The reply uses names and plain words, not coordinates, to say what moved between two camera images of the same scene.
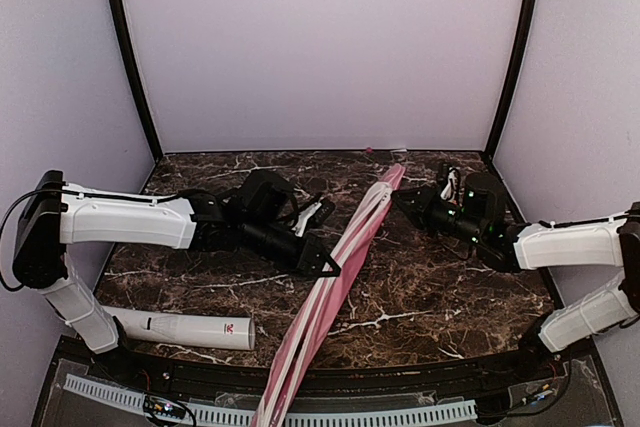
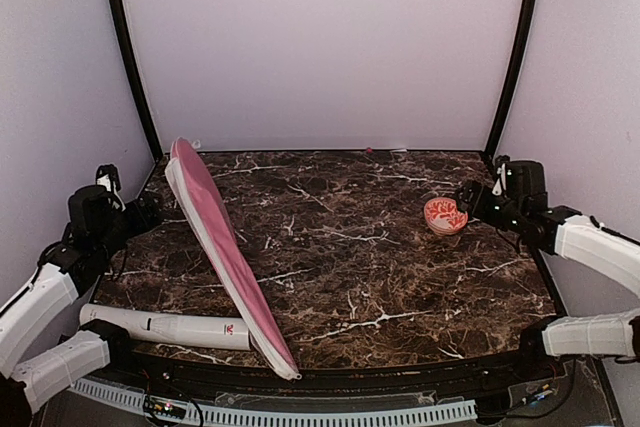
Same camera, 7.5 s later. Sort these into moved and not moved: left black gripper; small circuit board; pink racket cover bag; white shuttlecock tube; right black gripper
Moved: right black gripper; pink racket cover bag; left black gripper
Not moved: small circuit board; white shuttlecock tube
